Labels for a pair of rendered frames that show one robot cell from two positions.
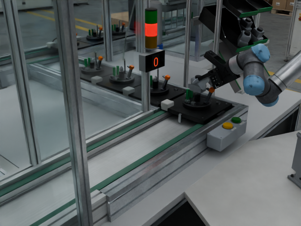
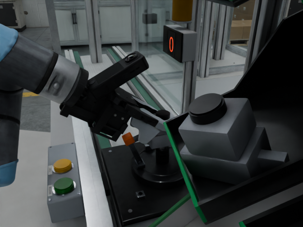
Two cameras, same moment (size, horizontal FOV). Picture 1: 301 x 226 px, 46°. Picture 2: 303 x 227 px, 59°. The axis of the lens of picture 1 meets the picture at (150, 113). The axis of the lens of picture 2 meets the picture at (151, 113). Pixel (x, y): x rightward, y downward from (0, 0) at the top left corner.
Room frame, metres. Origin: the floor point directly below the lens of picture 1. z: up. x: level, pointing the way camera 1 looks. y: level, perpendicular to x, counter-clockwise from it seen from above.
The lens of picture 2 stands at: (1.74, -0.65, 1.36)
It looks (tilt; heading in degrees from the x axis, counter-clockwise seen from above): 27 degrees down; 120
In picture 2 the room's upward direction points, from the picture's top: straight up
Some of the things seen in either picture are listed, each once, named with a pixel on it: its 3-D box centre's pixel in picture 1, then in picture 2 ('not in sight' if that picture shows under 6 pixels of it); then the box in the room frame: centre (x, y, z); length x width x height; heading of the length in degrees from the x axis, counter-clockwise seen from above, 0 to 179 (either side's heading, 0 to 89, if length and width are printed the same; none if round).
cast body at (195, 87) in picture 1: (196, 82); (167, 126); (1.52, -0.21, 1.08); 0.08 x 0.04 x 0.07; 49
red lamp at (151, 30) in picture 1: (151, 29); not in sight; (1.45, 0.00, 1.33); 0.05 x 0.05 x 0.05
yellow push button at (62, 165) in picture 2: (227, 126); (62, 166); (1.31, -0.32, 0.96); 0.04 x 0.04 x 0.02
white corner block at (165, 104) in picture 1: (167, 105); not in sight; (1.51, -0.08, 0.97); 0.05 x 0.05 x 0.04; 49
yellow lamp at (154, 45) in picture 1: (151, 41); (182, 9); (1.45, 0.00, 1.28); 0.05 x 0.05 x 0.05
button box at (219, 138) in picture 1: (226, 132); (64, 177); (1.31, -0.32, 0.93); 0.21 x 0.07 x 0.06; 139
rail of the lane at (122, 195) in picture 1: (188, 149); (84, 138); (1.21, -0.15, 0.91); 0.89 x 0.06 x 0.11; 139
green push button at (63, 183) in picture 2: (236, 120); (64, 186); (1.36, -0.37, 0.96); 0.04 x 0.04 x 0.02
